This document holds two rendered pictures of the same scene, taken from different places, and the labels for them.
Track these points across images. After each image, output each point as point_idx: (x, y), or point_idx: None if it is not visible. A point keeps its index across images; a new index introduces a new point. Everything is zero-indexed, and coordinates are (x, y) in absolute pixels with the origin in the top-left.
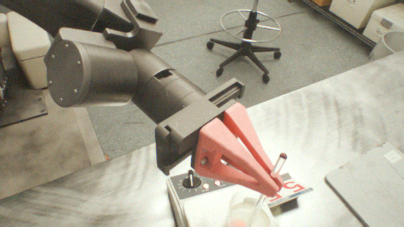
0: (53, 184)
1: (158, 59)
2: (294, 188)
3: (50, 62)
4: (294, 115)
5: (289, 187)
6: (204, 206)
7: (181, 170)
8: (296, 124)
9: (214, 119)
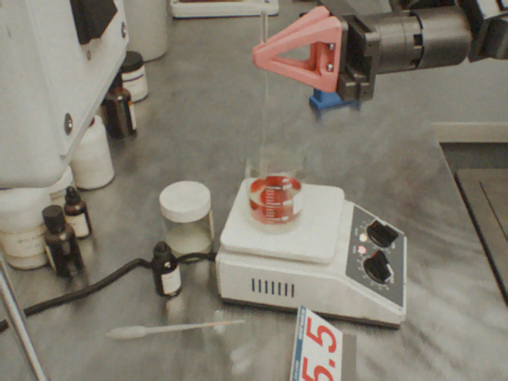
0: (442, 167)
1: (441, 19)
2: (311, 369)
3: None
4: None
5: (319, 370)
6: (327, 201)
7: (420, 272)
8: None
9: (326, 10)
